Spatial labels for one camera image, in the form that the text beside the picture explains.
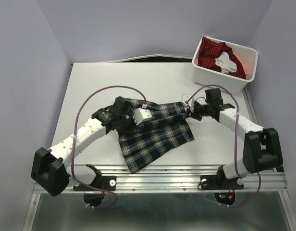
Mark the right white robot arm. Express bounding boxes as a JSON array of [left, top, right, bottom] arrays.
[[182, 89, 283, 188]]

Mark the white plastic bin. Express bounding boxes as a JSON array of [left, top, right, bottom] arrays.
[[192, 37, 258, 94]]

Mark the aluminium rail frame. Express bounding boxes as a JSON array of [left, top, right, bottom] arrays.
[[23, 86, 293, 231]]

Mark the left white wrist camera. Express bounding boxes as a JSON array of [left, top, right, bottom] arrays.
[[133, 108, 152, 126]]

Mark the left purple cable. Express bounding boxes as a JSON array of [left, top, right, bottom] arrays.
[[70, 85, 119, 210]]

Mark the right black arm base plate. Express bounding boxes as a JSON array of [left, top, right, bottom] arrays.
[[197, 166, 244, 207]]

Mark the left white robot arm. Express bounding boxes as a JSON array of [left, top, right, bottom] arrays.
[[31, 97, 151, 196]]

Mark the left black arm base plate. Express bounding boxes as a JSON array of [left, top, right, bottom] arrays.
[[73, 165, 117, 207]]

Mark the red polka dot skirt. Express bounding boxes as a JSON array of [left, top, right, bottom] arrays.
[[197, 37, 247, 79]]

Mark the white garment in bin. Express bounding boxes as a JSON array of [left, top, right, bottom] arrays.
[[215, 51, 237, 74]]

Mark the navy plaid pleated skirt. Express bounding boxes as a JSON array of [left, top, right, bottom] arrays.
[[117, 102, 194, 174]]

